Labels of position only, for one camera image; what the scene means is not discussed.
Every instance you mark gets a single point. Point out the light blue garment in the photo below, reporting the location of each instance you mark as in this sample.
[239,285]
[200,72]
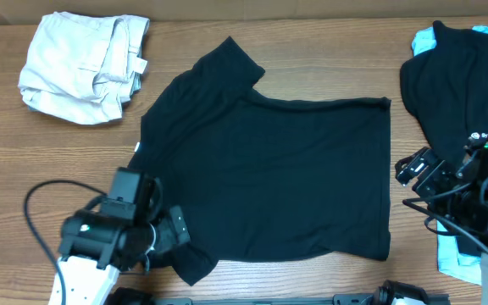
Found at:
[450,260]

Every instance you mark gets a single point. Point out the beige folded trousers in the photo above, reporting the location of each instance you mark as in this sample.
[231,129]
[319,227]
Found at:
[84,69]

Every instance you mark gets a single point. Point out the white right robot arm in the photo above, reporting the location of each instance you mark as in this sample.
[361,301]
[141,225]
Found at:
[455,196]

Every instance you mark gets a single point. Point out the black t-shirt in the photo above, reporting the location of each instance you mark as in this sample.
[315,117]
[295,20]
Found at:
[265,180]

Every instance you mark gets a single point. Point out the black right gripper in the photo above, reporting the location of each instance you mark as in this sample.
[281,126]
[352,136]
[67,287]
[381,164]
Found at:
[437,170]

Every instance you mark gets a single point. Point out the black garment with logo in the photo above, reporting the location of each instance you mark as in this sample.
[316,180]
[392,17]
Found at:
[446,89]

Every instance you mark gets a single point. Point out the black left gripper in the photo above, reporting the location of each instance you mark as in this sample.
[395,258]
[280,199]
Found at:
[168,235]

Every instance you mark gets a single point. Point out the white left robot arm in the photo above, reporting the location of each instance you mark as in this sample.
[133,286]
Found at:
[110,235]

